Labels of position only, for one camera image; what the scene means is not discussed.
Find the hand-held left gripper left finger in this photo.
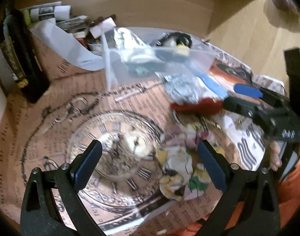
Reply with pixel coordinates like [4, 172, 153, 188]
[20, 140, 108, 236]

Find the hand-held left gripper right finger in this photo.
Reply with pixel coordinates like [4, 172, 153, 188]
[195, 140, 281, 236]

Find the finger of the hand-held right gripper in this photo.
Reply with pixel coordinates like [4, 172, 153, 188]
[201, 75, 300, 143]
[234, 84, 292, 109]

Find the red cloth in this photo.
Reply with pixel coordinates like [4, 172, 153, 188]
[171, 97, 225, 115]

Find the floral patterned cloth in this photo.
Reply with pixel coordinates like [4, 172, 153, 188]
[156, 124, 225, 199]

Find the clear plastic storage bin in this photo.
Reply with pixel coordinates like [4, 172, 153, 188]
[103, 27, 215, 90]

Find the person's right hand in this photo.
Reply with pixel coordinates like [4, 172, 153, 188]
[269, 141, 300, 172]

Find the clock print tablecloth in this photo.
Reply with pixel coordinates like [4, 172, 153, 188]
[0, 29, 285, 236]

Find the black and white plush toy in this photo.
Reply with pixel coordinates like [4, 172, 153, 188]
[156, 32, 192, 56]

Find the person's orange clothing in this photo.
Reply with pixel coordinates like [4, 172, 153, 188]
[174, 147, 300, 236]

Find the silver foil bag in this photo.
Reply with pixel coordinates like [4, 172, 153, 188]
[112, 28, 150, 54]

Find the black box with gold trim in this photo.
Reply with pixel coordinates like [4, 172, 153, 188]
[0, 8, 51, 104]

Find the white paper tag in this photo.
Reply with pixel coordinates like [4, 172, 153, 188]
[89, 18, 116, 39]

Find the stack of newspapers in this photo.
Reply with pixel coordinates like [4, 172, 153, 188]
[20, 1, 89, 33]

